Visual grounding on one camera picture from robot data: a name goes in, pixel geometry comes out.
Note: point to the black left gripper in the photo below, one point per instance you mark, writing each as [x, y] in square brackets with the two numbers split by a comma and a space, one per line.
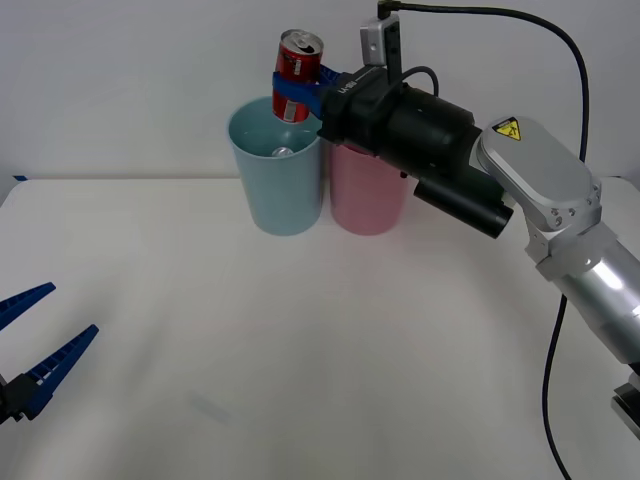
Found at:
[7, 400]

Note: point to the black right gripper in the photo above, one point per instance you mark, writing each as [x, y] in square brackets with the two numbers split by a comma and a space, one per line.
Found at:
[357, 112]

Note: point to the red drink can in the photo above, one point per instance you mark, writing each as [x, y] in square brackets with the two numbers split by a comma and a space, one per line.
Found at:
[296, 57]

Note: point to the silver and black right arm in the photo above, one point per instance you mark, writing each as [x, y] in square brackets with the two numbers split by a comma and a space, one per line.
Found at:
[535, 165]

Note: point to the silver drink can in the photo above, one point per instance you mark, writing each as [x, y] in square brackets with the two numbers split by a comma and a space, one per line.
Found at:
[282, 152]

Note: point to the pale blue plastic bin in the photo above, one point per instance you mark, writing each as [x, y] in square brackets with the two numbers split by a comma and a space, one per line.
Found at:
[280, 200]

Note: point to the pink plastic bin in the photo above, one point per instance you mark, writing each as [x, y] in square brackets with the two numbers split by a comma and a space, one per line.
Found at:
[365, 200]

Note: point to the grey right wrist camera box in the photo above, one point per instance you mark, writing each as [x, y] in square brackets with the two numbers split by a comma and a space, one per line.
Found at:
[376, 45]

